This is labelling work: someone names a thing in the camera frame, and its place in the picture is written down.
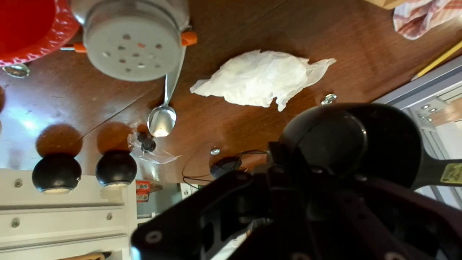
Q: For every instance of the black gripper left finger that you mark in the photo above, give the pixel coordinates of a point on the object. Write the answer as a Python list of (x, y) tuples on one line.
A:
[(277, 159)]

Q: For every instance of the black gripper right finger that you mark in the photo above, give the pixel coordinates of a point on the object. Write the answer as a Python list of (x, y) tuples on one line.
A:
[(300, 163)]

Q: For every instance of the orange red bowl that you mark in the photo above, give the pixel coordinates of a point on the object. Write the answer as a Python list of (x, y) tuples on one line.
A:
[(28, 23)]

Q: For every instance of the small metal cap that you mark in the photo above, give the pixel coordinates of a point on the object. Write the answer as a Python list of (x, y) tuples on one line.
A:
[(329, 98), (215, 150), (15, 71)]

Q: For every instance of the crumpled white tissue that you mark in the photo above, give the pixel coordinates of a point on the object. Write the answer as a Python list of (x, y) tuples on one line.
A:
[(259, 77)]

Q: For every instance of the metal spoon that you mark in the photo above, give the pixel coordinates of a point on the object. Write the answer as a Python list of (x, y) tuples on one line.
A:
[(161, 120)]

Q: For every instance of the small clear plastic bag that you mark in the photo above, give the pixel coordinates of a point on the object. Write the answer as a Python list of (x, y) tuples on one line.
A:
[(153, 153)]

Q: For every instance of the black round shaker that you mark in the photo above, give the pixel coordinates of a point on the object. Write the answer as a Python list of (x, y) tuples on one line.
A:
[(115, 168), (56, 174)]

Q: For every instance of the yellow pencil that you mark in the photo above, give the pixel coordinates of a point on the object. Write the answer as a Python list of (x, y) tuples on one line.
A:
[(440, 59)]

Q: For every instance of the glass pepper shaker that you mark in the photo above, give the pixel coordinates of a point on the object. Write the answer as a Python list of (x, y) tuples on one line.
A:
[(129, 44)]

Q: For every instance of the white toaster oven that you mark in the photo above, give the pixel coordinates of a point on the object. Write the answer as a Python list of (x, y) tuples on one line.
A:
[(62, 217)]

